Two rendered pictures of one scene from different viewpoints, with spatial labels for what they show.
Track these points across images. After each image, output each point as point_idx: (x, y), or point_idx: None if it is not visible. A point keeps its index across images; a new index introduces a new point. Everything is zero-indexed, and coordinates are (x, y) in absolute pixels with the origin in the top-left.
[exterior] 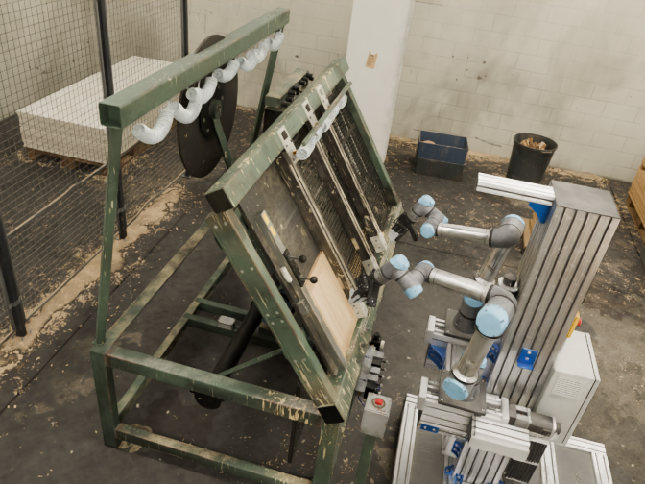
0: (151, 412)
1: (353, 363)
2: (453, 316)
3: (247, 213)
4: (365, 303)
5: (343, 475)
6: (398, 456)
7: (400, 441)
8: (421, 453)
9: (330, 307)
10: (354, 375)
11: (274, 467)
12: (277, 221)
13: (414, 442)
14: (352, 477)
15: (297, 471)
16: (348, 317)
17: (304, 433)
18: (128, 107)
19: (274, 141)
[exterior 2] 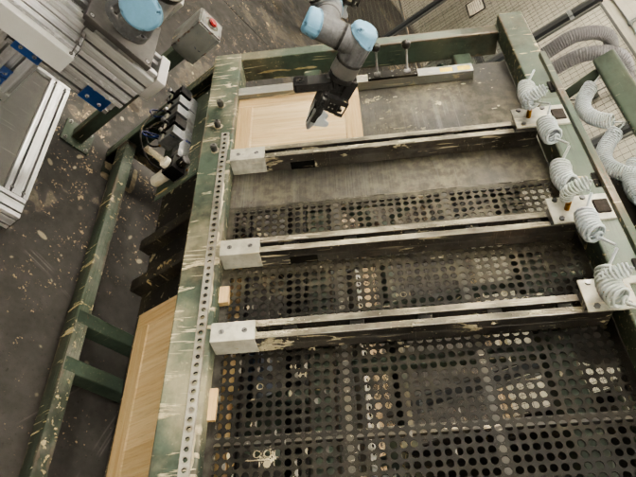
0: (269, 305)
1: (226, 99)
2: (143, 46)
3: (478, 65)
4: (228, 184)
5: (84, 180)
6: (53, 126)
7: (46, 144)
8: (14, 121)
9: (300, 117)
10: (218, 94)
11: (156, 213)
12: (447, 100)
13: (26, 135)
14: (73, 173)
15: (134, 202)
16: (255, 144)
17: (129, 247)
18: (613, 57)
19: (553, 94)
